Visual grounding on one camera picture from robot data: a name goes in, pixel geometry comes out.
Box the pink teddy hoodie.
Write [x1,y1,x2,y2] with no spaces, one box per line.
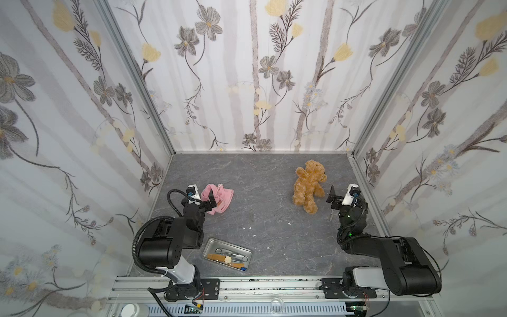
[201,184,234,215]

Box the brown teddy bear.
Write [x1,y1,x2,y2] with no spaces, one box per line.
[292,160,327,215]

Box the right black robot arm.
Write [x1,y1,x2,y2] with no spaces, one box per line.
[326,184,442,297]

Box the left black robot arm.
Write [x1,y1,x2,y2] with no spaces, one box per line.
[132,186,217,304]

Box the metal tray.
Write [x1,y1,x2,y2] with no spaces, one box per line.
[203,238,253,272]

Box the wooden brush in tray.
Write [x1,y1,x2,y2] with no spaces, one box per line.
[206,254,247,271]

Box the white round cap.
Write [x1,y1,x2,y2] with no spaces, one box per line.
[120,303,149,317]

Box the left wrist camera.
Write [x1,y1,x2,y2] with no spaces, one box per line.
[186,184,201,206]

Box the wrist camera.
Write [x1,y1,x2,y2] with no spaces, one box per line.
[186,184,201,206]
[342,184,361,206]

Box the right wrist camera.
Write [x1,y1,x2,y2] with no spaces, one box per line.
[342,184,361,206]

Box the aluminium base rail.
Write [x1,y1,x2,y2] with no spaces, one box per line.
[102,276,442,316]

